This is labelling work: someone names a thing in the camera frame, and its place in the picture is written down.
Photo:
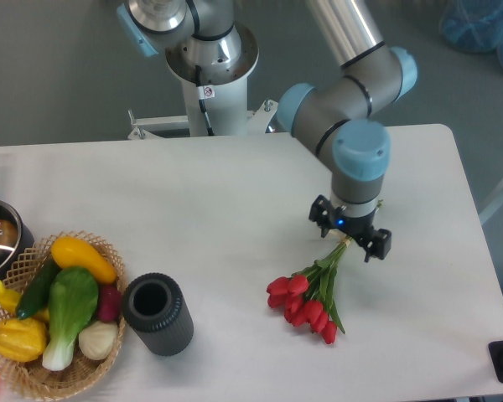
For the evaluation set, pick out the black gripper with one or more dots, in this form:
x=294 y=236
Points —
x=354 y=220

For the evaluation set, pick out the red tulip bouquet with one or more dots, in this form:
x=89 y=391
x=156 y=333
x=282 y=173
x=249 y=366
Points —
x=307 y=296

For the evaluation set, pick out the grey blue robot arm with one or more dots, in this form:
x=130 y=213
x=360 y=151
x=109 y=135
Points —
x=334 y=123

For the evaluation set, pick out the dark grey ribbed vase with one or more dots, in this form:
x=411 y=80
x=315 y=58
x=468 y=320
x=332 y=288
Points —
x=153 y=305

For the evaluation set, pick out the blue plastic bag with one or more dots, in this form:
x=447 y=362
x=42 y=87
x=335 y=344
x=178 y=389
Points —
x=474 y=27

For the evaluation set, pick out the red radish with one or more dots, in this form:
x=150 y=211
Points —
x=109 y=304

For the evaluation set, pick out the yellow squash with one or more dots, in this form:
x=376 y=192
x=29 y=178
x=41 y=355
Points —
x=68 y=252

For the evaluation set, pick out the green bok choy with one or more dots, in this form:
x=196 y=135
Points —
x=73 y=298

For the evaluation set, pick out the dark green cucumber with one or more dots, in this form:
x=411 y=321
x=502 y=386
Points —
x=36 y=295

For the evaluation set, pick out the small yellow gourd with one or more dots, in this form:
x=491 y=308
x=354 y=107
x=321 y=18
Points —
x=9 y=300

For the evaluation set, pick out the yellow bell pepper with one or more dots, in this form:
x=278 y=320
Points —
x=22 y=340

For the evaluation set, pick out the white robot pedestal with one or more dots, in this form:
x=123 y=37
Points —
x=214 y=82

